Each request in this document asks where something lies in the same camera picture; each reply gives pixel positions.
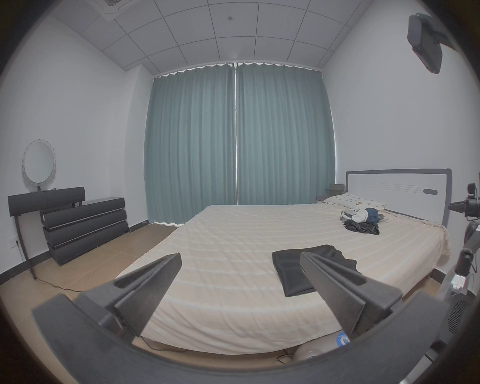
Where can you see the round white-framed mirror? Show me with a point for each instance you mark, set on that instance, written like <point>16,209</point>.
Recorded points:
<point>39,163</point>

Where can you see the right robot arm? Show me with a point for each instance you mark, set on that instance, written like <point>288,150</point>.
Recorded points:
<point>468,251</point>

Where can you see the black T-shirt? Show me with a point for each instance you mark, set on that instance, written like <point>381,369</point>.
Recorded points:
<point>288,270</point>

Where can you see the black chest of drawers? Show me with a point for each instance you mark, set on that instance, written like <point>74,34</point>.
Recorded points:
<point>86,232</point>

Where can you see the black mounted camera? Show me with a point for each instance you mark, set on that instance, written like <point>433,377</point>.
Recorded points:
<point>470,202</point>

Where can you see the black dressing table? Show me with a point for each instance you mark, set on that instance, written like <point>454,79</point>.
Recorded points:
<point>45,200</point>

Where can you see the pile of clothes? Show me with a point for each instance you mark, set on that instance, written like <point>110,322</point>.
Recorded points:
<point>362,215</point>

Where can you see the bed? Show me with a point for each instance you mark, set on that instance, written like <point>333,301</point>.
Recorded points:
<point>232,243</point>

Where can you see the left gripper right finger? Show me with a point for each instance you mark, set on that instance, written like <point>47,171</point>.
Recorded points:
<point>348,300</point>

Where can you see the black satin garment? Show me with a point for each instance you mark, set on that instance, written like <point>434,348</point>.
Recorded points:
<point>362,227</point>

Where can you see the white printed pillow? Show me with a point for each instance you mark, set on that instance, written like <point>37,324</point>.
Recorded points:
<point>352,200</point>

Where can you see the blue-green curtain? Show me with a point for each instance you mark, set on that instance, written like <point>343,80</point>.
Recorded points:
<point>187,142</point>
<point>285,135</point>

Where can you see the white ceiling air vent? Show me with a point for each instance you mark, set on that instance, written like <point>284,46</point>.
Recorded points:
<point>112,9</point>

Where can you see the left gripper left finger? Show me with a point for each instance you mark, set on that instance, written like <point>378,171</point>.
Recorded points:
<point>138,296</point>

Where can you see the grey bedside table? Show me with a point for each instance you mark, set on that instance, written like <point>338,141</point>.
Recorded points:
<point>332,191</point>

